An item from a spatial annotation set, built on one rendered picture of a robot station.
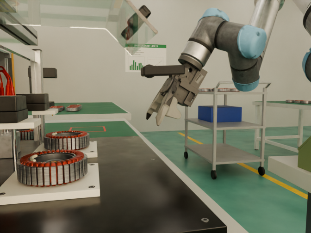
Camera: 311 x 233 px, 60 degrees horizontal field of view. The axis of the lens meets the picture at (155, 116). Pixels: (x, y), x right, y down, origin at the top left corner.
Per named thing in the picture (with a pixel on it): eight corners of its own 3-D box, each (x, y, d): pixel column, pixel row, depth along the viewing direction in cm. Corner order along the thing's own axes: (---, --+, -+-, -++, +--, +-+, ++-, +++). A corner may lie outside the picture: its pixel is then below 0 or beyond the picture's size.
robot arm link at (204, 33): (228, 8, 69) (201, 3, 74) (207, 44, 69) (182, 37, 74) (236, 25, 76) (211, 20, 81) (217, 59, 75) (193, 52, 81)
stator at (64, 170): (84, 164, 53) (83, 146, 53) (91, 183, 43) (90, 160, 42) (21, 170, 49) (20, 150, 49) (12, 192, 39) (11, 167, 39)
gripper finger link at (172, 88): (172, 103, 67) (180, 78, 71) (167, 100, 66) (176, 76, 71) (163, 111, 70) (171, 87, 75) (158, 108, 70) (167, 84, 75)
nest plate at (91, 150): (96, 144, 79) (96, 140, 79) (97, 157, 64) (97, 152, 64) (41, 147, 75) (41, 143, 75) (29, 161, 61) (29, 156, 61)
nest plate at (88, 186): (98, 168, 55) (97, 162, 55) (100, 196, 41) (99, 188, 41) (18, 173, 52) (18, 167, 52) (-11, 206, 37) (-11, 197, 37)
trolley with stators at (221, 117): (223, 155, 381) (225, 83, 371) (268, 178, 284) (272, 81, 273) (183, 157, 368) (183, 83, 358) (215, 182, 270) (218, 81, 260)
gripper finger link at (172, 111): (179, 130, 66) (187, 101, 71) (158, 118, 65) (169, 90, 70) (172, 134, 68) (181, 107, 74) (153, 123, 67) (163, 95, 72)
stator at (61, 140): (90, 142, 76) (89, 129, 76) (89, 150, 65) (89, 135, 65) (47, 144, 74) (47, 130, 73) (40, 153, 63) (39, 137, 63)
